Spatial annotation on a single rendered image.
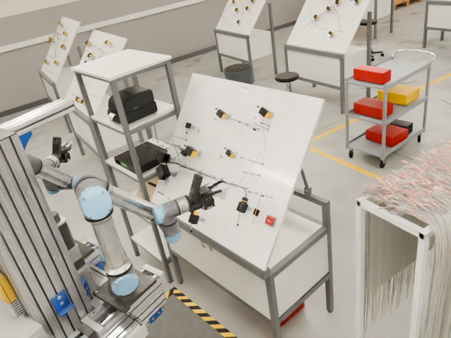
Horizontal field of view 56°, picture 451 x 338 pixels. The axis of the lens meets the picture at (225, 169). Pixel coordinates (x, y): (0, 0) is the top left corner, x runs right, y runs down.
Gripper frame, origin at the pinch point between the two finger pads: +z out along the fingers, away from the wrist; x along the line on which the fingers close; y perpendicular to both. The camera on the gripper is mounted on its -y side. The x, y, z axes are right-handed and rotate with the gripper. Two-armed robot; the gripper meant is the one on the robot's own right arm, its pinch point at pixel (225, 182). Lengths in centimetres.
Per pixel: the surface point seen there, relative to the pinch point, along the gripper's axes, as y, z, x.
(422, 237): 24, 52, 62
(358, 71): 26, 247, -188
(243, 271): 83, 15, -44
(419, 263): 38, 52, 60
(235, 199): 40, 25, -56
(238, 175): 27, 33, -60
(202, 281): 141, 9, -133
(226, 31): -10, 297, -595
